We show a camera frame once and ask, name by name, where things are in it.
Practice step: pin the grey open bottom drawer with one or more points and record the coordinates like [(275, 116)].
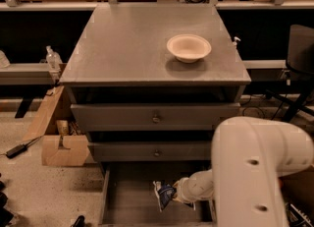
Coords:
[(130, 201)]

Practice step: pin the white paper bowl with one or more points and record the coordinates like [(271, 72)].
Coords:
[(189, 48)]

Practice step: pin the white pump bottle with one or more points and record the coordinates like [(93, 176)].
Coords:
[(236, 41)]

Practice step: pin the grey top drawer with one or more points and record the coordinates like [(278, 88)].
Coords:
[(152, 117)]

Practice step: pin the clear plastic bottle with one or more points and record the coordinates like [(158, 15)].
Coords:
[(53, 59)]

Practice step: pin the grey middle drawer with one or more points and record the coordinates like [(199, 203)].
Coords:
[(149, 151)]

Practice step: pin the grey drawer cabinet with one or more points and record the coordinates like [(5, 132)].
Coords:
[(122, 58)]

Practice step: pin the blue chip bag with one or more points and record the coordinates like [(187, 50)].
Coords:
[(166, 193)]

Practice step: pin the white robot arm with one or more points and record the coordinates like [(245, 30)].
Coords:
[(248, 157)]

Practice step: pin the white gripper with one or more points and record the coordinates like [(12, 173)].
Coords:
[(184, 190)]

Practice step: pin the left cardboard box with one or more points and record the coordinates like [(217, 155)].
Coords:
[(56, 150)]

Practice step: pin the right cardboard box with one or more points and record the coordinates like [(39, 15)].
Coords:
[(298, 193)]

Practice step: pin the cardboard box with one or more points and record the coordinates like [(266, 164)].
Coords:
[(56, 150), (298, 193)]

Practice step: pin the black office chair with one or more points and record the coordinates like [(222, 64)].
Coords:
[(300, 60)]

